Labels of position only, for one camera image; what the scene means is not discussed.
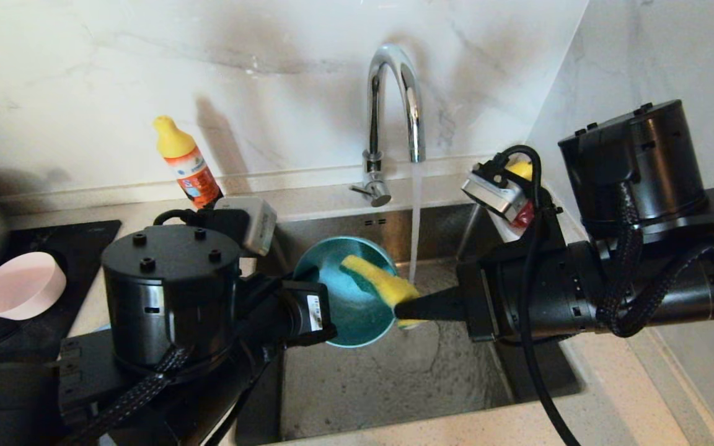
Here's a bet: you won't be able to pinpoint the yellow capped dish soap bottle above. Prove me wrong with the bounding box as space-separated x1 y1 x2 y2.
151 115 224 209

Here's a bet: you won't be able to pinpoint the chrome gooseneck faucet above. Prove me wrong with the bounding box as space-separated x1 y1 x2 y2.
350 43 427 208

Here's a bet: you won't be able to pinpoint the stainless steel sink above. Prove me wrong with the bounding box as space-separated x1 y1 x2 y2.
252 204 584 445

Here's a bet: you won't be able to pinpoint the black left wrist camera bracket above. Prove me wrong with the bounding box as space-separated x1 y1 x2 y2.
196 208 252 276

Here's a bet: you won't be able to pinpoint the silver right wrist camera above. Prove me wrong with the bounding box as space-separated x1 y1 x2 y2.
461 162 531 225

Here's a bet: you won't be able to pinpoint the pink plastic bowl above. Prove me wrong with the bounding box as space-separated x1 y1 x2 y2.
0 251 66 321

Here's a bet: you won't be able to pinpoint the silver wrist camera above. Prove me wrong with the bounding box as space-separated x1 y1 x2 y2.
461 162 531 225
214 197 278 256

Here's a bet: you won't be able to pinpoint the black induction cooktop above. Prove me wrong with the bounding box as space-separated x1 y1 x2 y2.
0 220 121 366

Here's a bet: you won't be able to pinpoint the dark red apple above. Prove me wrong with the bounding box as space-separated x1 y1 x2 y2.
512 200 536 228

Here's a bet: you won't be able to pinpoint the teal bowl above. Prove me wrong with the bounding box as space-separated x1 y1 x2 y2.
293 236 399 348

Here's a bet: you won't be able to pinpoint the yellow sponge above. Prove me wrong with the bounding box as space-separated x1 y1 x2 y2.
340 254 423 329

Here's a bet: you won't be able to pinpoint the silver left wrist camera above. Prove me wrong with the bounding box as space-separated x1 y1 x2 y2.
214 197 278 256

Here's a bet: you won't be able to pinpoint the yellow pear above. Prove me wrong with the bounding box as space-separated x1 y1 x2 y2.
506 160 535 182

